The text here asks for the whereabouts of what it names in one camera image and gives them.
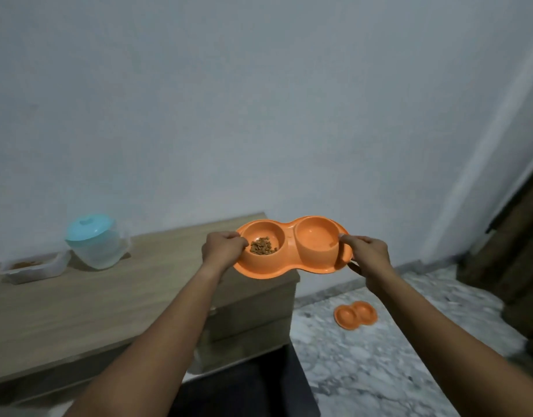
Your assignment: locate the person's right hand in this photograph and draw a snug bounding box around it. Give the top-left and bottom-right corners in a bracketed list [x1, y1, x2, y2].
[339, 233, 394, 285]

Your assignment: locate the person's left hand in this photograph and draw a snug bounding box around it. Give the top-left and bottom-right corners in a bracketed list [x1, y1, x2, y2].
[201, 231, 250, 277]

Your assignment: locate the person's left forearm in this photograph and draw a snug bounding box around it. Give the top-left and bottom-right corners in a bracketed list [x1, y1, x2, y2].
[65, 261, 227, 417]

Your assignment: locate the person's right forearm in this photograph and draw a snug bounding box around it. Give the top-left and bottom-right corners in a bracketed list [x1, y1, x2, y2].
[365, 269, 533, 417]

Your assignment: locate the brown pet kibble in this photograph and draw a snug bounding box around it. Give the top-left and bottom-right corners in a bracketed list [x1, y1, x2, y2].
[249, 237, 279, 256]

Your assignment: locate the small orange double pet bowl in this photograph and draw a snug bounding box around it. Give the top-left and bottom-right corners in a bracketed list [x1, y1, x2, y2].
[334, 301, 378, 331]

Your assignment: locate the wooden drawer cabinet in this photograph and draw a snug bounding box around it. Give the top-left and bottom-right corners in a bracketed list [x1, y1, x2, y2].
[0, 213, 301, 406]

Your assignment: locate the clear jug with blue lid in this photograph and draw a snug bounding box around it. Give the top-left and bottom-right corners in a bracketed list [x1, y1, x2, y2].
[66, 214, 132, 270]

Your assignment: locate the black furniture piece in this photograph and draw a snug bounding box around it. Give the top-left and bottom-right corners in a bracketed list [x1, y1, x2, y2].
[168, 343, 321, 417]

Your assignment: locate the brown curtain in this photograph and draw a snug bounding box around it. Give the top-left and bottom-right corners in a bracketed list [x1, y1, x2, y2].
[457, 160, 533, 356]

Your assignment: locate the clear rectangular food container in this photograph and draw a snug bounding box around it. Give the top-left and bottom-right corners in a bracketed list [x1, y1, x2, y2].
[0, 251, 71, 285]

